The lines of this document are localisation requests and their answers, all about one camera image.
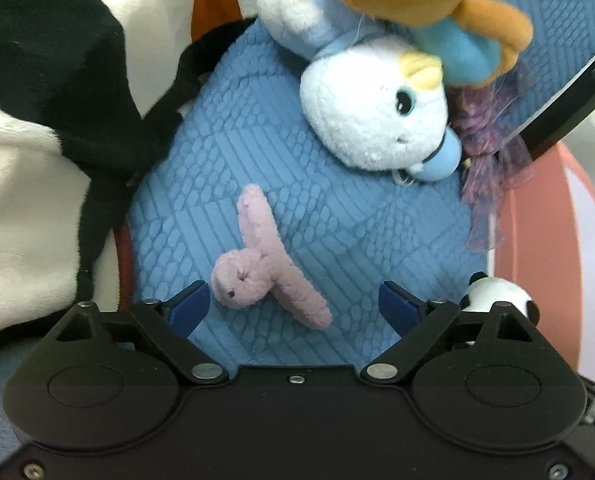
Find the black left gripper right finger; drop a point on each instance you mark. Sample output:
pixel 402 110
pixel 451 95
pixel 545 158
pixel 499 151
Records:
pixel 420 324

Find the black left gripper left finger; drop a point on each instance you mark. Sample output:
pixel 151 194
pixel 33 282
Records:
pixel 168 325

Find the purple sheer ribbon bag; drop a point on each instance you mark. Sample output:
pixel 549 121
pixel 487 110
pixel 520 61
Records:
pixel 495 159

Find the white blue unicorn plush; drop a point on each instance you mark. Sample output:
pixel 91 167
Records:
pixel 372 98

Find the brown bear plush blue shirt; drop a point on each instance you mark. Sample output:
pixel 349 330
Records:
pixel 477 40

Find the small panda plush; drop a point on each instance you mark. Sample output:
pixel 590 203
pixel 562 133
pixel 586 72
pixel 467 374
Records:
pixel 484 291

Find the pink worm plush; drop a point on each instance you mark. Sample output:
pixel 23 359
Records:
pixel 263 267

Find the blue quilted chair cushion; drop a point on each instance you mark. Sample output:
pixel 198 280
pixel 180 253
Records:
pixel 349 231

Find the pink storage box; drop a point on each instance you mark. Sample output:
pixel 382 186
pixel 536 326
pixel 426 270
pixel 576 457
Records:
pixel 549 249

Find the large black white plush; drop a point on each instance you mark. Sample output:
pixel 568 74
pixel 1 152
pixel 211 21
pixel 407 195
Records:
pixel 90 93

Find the black chair frame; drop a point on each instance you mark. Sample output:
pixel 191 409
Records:
pixel 562 114

